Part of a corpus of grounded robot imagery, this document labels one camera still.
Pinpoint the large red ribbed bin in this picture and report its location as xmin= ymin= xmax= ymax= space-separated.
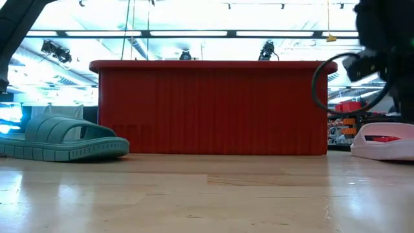
xmin=89 ymin=60 xmax=338 ymax=156

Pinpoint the red storage box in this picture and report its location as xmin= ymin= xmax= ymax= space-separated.
xmin=334 ymin=101 xmax=362 ymax=113

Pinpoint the thin dark hanging cable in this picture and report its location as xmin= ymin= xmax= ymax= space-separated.
xmin=146 ymin=0 xmax=151 ymax=61

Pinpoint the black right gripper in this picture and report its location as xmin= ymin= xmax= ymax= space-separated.
xmin=389 ymin=77 xmax=414 ymax=124

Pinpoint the black ceiling spotlight cluster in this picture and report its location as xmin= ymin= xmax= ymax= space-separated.
xmin=40 ymin=39 xmax=72 ymax=64

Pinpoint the green hanging cable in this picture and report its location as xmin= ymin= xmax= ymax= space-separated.
xmin=120 ymin=0 xmax=131 ymax=61

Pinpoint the shelf with orange bins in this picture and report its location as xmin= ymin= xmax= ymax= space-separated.
xmin=327 ymin=111 xmax=402 ymax=151

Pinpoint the light teal rubber slide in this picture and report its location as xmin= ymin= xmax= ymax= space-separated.
xmin=0 ymin=113 xmax=131 ymax=162

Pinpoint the black spotlight with cable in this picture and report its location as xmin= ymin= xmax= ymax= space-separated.
xmin=258 ymin=41 xmax=279 ymax=61

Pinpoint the thin pale hanging cord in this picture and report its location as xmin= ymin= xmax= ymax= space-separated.
xmin=130 ymin=0 xmax=136 ymax=61

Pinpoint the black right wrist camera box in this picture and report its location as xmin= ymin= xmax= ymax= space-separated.
xmin=342 ymin=53 xmax=389 ymax=82

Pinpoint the glowing blue monitor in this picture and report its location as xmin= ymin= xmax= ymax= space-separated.
xmin=0 ymin=102 xmax=23 ymax=134

